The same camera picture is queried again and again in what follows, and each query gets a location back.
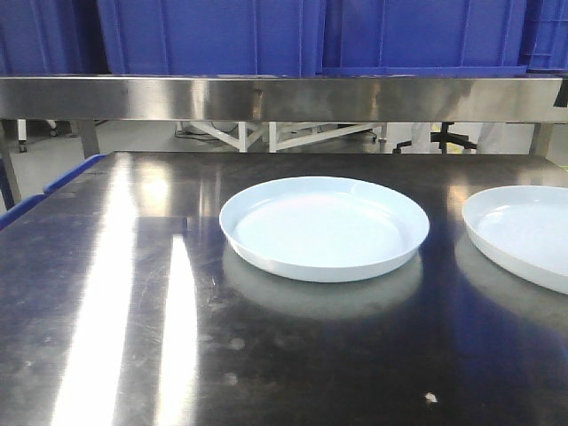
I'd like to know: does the light blue plate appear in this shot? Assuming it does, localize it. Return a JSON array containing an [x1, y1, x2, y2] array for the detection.
[[461, 185, 567, 294], [219, 176, 430, 283]]

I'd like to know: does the stainless steel shelf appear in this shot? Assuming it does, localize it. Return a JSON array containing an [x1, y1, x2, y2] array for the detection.
[[1, 75, 567, 185]]

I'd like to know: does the black office chair base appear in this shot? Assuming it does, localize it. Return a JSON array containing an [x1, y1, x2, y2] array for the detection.
[[392, 122, 477, 154]]

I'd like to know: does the blue crate upper right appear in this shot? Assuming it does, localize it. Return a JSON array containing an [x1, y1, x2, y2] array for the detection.
[[320, 0, 526, 76]]

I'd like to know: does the blue crate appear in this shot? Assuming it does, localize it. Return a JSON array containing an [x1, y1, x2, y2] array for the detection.
[[320, 0, 526, 76], [1, 1, 107, 76], [98, 1, 327, 77]]

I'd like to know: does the blue crate upper middle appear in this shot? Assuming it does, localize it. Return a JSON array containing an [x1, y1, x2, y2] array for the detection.
[[98, 1, 327, 77]]

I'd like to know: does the blue crate upper left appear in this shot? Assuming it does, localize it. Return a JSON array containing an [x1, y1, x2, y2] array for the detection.
[[1, 1, 107, 76]]

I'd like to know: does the white frame table background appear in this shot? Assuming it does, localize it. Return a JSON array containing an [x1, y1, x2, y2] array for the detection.
[[174, 121, 387, 153]]

